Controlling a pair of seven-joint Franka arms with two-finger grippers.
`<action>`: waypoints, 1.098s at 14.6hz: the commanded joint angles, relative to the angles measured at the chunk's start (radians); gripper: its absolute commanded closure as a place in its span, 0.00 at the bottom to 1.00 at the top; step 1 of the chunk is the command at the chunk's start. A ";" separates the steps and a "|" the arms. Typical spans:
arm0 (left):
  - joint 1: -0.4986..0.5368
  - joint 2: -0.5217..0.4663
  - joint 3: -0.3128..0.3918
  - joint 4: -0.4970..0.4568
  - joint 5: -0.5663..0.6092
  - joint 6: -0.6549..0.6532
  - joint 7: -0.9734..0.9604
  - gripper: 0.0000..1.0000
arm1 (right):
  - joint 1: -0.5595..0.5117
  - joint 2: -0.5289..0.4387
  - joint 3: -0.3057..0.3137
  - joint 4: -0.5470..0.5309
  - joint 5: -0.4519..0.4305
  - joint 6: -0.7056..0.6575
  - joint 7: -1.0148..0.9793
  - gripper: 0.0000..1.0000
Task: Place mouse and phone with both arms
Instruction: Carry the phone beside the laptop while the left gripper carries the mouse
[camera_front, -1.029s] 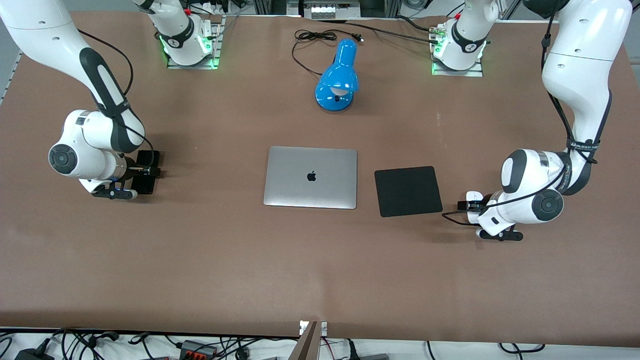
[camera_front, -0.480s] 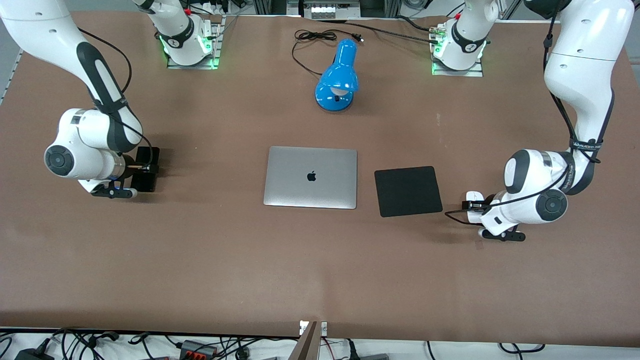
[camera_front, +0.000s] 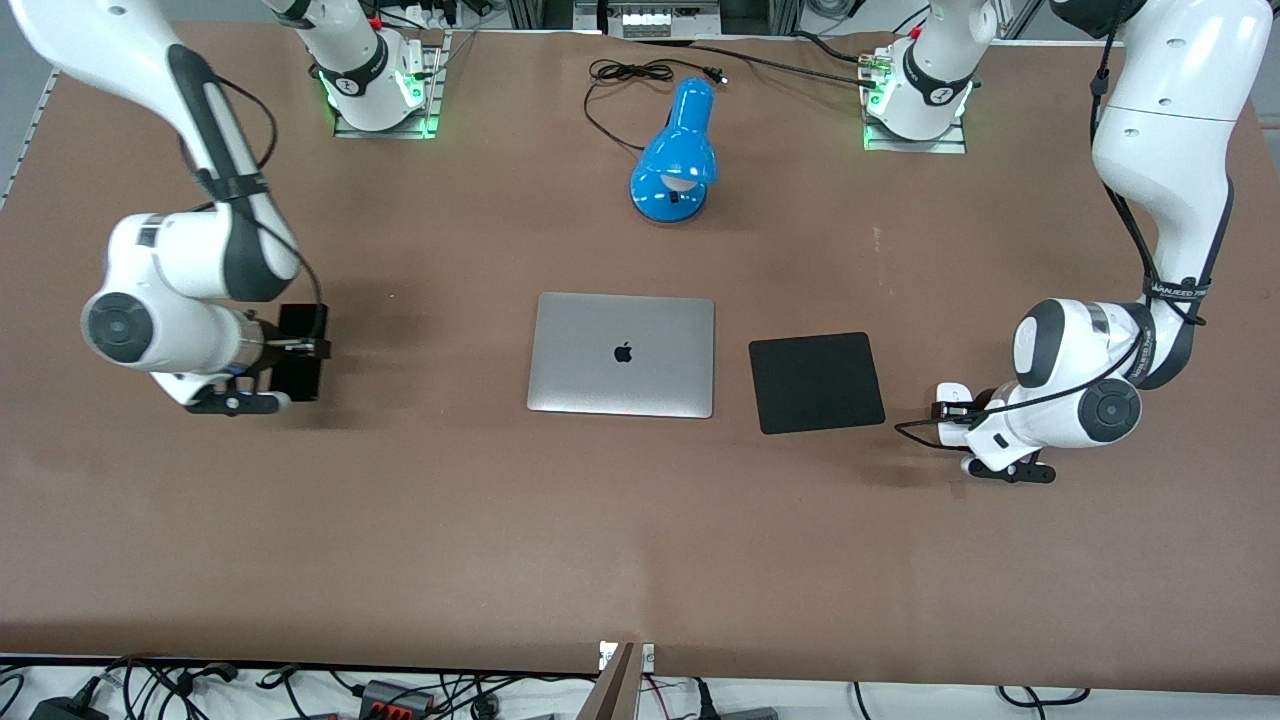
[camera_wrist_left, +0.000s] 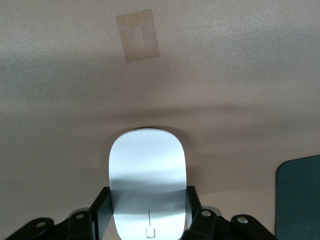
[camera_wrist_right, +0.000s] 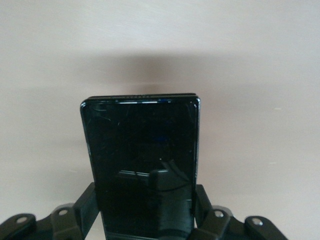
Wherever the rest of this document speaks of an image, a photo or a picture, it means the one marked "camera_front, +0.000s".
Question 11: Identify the black orange connector block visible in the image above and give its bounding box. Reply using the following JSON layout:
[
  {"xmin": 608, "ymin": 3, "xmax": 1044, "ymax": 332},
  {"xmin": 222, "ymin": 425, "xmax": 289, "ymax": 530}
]
[{"xmin": 358, "ymin": 679, "xmax": 438, "ymax": 717}]

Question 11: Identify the black lamp power cable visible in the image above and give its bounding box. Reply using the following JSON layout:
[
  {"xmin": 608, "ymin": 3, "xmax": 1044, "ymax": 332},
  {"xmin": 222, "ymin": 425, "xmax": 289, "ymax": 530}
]
[{"xmin": 583, "ymin": 58, "xmax": 728, "ymax": 153}]

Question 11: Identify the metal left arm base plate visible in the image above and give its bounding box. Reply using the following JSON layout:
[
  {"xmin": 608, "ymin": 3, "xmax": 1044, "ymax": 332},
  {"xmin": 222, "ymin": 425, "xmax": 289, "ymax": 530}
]
[{"xmin": 862, "ymin": 45, "xmax": 969, "ymax": 154}]

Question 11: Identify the metal table side rail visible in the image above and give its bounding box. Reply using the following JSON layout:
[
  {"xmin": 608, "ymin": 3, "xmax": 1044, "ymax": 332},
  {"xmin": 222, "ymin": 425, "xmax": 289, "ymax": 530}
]
[{"xmin": 0, "ymin": 70, "xmax": 61, "ymax": 211}]

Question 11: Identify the silver closed laptop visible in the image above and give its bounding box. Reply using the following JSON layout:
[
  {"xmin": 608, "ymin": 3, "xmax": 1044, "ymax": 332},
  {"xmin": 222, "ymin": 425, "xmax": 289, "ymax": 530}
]
[{"xmin": 527, "ymin": 292, "xmax": 716, "ymax": 419}]

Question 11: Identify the blue desk lamp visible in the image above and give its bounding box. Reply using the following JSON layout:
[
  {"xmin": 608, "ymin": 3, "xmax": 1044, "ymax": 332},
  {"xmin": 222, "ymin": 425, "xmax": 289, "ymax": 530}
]
[{"xmin": 629, "ymin": 77, "xmax": 719, "ymax": 224}]

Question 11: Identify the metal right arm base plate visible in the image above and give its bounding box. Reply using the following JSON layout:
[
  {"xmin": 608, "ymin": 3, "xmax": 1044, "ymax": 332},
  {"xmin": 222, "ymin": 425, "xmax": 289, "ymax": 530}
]
[{"xmin": 333, "ymin": 30, "xmax": 446, "ymax": 139}]

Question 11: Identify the black power adapter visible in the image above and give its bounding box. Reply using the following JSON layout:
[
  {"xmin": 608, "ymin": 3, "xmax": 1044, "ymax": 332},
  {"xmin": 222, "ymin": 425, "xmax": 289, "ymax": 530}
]
[{"xmin": 28, "ymin": 695, "xmax": 109, "ymax": 720}]

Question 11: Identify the white metal bracket tag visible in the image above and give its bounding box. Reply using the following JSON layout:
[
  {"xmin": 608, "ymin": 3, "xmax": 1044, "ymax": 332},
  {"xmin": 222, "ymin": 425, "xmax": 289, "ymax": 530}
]
[{"xmin": 598, "ymin": 641, "xmax": 656, "ymax": 673}]

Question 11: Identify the looped black cable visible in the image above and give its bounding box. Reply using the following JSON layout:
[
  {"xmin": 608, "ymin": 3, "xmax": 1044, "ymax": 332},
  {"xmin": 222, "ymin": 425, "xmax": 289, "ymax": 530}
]
[{"xmin": 995, "ymin": 685, "xmax": 1091, "ymax": 709}]

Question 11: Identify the black smartphone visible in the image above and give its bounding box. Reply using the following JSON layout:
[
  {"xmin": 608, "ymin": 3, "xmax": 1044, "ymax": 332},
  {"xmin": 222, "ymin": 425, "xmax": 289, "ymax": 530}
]
[{"xmin": 275, "ymin": 304, "xmax": 331, "ymax": 403}]

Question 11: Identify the long black table cable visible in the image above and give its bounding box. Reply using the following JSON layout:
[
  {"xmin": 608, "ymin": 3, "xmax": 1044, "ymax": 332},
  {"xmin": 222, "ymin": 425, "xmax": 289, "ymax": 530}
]
[{"xmin": 640, "ymin": 38, "xmax": 886, "ymax": 91}]

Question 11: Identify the dark square mouse pad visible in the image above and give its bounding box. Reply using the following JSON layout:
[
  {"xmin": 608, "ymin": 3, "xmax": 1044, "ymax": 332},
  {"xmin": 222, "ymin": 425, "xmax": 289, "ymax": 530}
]
[{"xmin": 748, "ymin": 332, "xmax": 887, "ymax": 436}]

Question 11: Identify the white power strip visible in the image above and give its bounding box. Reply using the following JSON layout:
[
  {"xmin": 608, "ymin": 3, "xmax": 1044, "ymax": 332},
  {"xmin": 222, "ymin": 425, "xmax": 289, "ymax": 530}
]
[{"xmin": 620, "ymin": 5, "xmax": 698, "ymax": 39}]

